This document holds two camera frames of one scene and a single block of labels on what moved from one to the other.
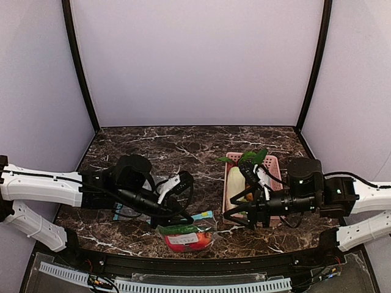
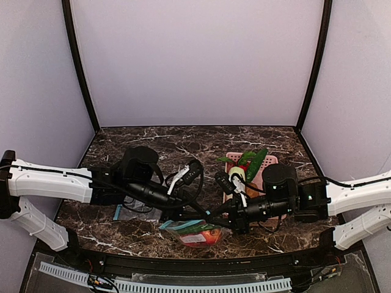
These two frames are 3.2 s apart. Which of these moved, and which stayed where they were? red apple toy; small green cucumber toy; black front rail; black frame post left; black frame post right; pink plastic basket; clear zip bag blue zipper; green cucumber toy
Moved: red apple toy; small green cucumber toy; clear zip bag blue zipper
Stayed: black front rail; black frame post left; pink plastic basket; green cucumber toy; black frame post right
